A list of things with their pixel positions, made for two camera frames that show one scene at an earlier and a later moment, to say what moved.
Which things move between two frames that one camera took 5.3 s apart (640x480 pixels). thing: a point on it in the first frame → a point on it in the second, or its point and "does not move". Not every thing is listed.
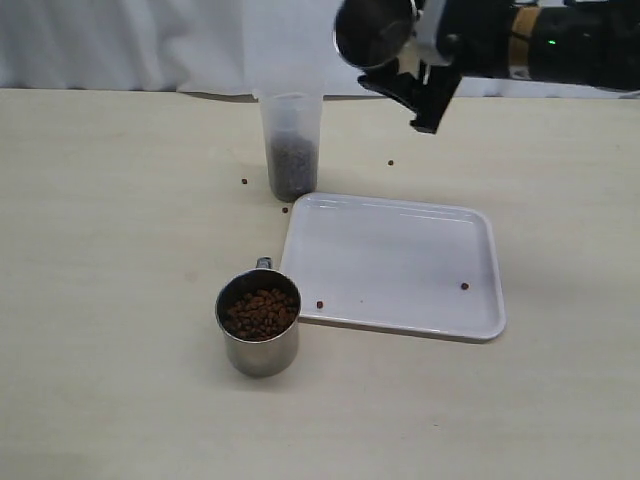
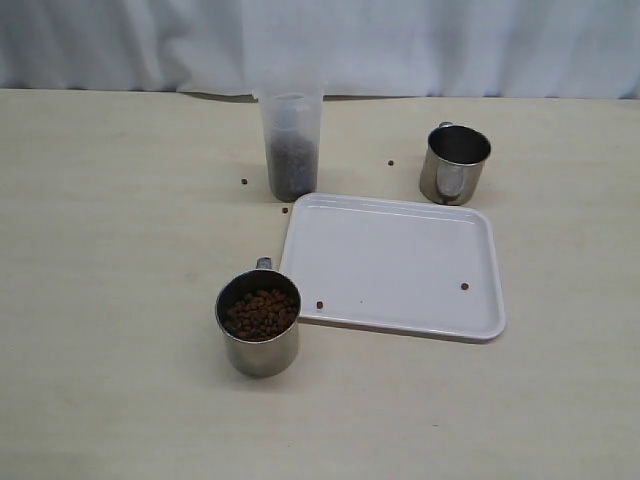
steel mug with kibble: x=259 y=311 does not move
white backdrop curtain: x=241 y=46 does not move
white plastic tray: x=401 y=268 does not move
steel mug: x=374 y=32 → x=452 y=163
